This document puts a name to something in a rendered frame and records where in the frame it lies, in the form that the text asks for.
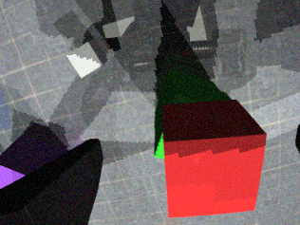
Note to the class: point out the purple cube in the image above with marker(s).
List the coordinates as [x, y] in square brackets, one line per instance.
[24, 156]

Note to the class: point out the red block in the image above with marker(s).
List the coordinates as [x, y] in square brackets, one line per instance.
[213, 158]

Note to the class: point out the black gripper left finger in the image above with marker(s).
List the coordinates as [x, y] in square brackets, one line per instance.
[62, 192]

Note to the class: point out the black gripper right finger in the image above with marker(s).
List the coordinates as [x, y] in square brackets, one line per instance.
[297, 141]

